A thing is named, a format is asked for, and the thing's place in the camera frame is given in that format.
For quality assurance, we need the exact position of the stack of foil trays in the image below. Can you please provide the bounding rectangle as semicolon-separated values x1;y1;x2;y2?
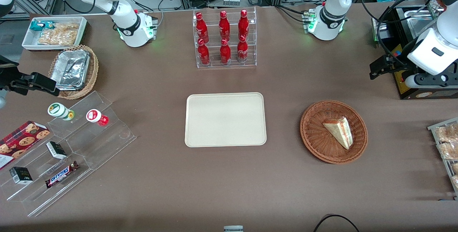
50;49;91;91

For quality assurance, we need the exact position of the round brown wicker basket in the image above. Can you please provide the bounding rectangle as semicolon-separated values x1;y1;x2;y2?
299;100;369;164

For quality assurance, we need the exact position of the triangular sandwich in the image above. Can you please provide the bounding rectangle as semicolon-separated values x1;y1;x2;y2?
322;117;354;150

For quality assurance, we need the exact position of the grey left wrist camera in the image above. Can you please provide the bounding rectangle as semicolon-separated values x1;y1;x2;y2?
405;73;458;89

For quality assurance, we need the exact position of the clear acrylic stepped stand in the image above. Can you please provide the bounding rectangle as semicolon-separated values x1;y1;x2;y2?
0;90;137;218

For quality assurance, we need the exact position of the clear bag of crackers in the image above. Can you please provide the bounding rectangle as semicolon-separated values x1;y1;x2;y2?
37;23;80;46

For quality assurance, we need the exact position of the black food warmer cabinet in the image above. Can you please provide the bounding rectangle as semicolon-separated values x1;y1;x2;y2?
371;0;458;100

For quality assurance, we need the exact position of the black table cable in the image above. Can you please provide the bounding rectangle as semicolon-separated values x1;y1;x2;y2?
313;214;360;232

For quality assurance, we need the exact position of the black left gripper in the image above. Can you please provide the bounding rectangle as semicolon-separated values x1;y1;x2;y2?
370;56;417;80

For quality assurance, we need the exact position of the white rectangular snack bin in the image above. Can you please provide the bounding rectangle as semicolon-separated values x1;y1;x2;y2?
22;16;88;51

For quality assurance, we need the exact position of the red-lidded drink bottle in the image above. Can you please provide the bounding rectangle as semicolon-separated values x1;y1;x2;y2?
86;109;109;127

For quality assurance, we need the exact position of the teal snack packet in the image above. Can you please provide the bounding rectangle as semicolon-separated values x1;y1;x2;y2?
29;20;55;31

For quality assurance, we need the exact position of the green-lidded white drink bottle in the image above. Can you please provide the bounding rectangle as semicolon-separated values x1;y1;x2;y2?
47;102;75;121

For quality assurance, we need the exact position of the tray of pastries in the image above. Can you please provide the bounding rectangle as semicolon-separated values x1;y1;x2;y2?
427;117;458;199

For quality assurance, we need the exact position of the small black box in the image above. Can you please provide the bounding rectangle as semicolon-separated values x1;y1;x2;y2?
9;166;34;184
45;141;68;160

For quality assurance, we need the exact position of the red chocolate chip cookie box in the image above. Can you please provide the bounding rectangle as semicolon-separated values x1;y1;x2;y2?
0;120;51;170

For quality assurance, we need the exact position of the clear acrylic bottle rack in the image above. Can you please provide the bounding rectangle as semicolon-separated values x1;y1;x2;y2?
193;6;257;69

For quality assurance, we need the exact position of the Snickers bar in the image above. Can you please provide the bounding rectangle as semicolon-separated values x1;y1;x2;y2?
45;161;80;189

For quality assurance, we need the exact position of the red cola bottle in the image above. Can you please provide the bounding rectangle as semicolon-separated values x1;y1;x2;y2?
237;35;249;63
220;39;232;65
195;12;209;43
238;9;249;40
219;10;230;41
197;38;211;65

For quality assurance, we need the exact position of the oval wicker basket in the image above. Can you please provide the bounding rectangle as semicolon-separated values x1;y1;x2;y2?
48;44;99;100

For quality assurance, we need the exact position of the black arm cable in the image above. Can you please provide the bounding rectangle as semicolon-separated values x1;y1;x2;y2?
361;0;441;58

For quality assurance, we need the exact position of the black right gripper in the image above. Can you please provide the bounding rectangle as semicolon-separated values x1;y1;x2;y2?
0;56;60;97

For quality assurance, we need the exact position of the cream plastic tray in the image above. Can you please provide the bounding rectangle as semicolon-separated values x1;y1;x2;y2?
184;92;267;148

